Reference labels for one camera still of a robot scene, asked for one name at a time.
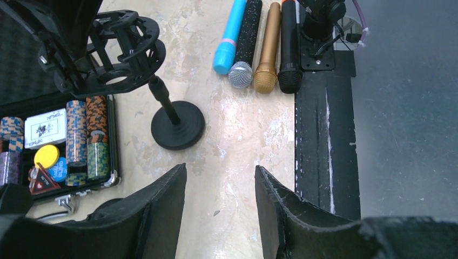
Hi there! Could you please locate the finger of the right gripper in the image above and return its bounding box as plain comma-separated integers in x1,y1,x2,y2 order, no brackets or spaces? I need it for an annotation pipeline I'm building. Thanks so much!
1,1,102,90

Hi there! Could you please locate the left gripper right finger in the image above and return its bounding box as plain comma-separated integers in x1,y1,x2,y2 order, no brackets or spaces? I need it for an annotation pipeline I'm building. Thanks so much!
255,166,457,258

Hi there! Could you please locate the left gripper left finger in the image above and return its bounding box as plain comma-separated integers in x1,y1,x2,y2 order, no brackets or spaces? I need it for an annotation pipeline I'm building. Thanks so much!
1,163,187,258

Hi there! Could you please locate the shock-mount round-base stand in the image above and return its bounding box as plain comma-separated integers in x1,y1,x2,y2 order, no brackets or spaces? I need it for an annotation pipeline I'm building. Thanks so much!
40,10,206,151

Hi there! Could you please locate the black microphone orange end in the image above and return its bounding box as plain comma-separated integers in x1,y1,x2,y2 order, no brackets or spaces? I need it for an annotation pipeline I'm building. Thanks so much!
278,1,302,94

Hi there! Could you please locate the gold microphone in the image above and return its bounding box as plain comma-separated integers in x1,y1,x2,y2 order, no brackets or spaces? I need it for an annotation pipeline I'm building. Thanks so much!
254,2,281,94

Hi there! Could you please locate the silver-head black microphone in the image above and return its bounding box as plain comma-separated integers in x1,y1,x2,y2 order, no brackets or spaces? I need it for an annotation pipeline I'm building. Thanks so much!
228,0,263,89

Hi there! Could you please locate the blue microphone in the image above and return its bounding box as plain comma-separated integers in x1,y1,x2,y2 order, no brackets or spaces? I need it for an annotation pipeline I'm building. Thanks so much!
213,0,247,75

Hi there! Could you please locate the black poker chip case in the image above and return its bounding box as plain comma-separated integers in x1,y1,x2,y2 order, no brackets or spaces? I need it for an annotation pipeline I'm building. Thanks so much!
1,11,119,218

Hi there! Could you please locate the blue blind button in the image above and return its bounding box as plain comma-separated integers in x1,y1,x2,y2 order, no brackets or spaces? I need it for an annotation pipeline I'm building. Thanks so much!
47,157,68,182

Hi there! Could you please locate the white playing card deck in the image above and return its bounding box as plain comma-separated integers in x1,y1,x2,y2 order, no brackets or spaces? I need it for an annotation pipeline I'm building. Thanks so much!
24,108,67,149

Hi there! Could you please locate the red triangular token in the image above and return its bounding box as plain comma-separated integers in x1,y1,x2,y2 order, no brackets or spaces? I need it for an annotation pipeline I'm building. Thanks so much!
28,163,61,195

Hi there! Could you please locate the yellow dealer chip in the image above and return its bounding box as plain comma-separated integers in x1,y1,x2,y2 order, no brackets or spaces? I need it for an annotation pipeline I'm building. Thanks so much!
33,145,60,169

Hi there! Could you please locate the black front mounting rail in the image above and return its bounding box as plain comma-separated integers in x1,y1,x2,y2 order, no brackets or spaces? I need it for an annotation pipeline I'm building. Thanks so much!
294,7,362,221

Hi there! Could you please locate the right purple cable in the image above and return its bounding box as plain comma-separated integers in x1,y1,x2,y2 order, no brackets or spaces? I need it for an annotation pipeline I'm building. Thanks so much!
352,0,369,47

